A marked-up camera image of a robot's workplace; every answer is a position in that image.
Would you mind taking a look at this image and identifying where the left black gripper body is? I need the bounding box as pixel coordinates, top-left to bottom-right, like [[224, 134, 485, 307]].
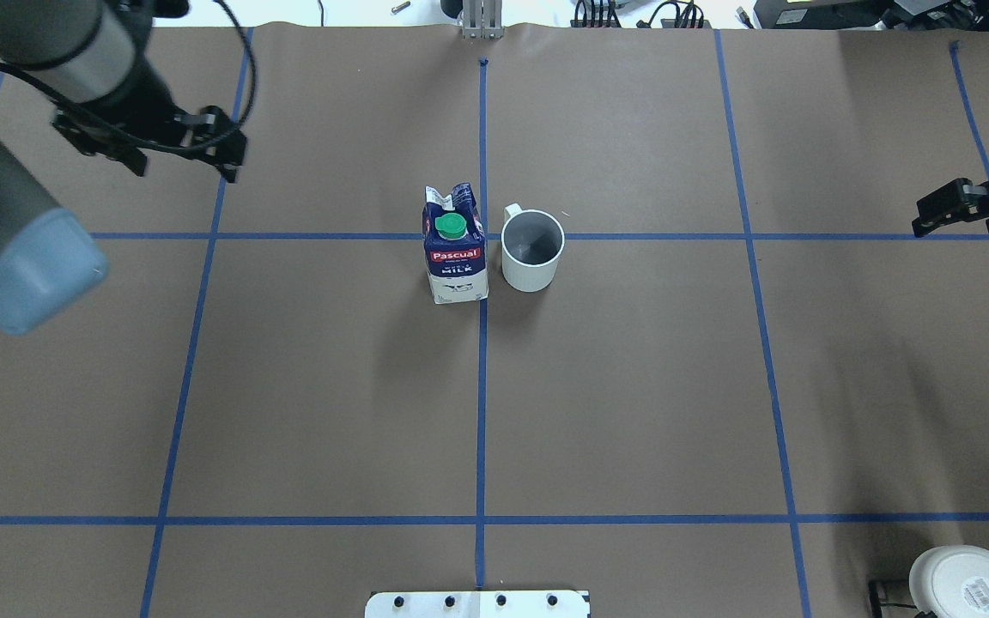
[[74, 65, 199, 155]]

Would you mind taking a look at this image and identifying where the blue white milk carton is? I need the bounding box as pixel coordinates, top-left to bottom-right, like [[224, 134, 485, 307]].
[[422, 181, 489, 305]]

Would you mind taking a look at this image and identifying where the white mug grey inside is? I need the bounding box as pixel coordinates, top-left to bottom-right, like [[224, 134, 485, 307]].
[[500, 203, 566, 293]]

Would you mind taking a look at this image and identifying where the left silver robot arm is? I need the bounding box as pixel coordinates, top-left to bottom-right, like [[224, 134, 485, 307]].
[[0, 1, 254, 336]]

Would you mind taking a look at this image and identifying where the lower white mug on rack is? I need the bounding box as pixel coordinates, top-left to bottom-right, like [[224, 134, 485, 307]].
[[907, 545, 989, 617]]

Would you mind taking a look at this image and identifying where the aluminium frame post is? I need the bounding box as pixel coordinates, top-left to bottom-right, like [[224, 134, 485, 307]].
[[457, 0, 505, 40]]

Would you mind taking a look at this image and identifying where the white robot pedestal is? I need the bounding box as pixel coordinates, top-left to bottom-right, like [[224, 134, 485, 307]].
[[364, 590, 592, 617]]

